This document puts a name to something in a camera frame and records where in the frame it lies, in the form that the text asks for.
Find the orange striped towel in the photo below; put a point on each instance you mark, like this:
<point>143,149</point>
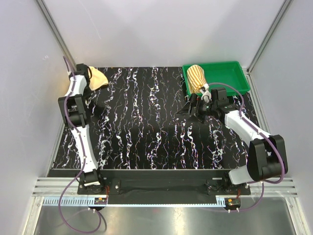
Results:
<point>196,79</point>

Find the green plastic tray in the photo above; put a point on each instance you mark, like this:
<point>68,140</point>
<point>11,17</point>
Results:
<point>229,72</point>

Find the yellow chick towel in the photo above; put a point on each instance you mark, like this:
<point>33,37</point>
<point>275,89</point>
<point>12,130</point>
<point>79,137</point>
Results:
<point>97,78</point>

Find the connector box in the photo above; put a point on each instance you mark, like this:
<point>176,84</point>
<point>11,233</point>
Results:
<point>232,204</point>
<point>101,201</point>

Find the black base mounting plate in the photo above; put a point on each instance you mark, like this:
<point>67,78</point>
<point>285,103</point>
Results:
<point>166,187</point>

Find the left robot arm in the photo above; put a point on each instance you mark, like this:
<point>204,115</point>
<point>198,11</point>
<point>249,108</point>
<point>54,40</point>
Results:
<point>76,117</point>

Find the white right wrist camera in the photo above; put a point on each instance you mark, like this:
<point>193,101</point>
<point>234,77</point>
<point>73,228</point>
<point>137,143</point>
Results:
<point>206,95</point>

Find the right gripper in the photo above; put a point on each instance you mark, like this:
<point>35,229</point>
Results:
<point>187,109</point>

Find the right connector box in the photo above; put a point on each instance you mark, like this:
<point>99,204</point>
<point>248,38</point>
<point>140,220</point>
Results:
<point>232,204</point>

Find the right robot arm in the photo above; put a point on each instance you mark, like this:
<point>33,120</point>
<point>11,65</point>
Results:
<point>267,159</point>

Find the aluminium frame rail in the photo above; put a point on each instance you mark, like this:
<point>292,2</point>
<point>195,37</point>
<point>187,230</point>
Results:
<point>54,193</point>

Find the left connector box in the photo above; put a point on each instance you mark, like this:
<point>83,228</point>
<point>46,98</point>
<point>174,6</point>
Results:
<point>101,201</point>

